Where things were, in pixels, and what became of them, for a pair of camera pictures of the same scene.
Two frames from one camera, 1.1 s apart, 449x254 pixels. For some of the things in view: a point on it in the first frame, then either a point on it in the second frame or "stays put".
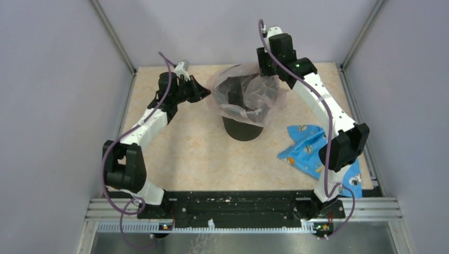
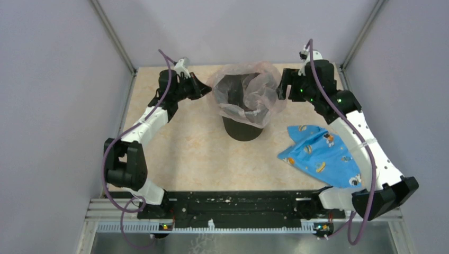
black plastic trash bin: (241, 130) stays put
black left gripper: (198, 91) stays put
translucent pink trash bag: (242, 93) stays put
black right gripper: (262, 57) to (290, 76)
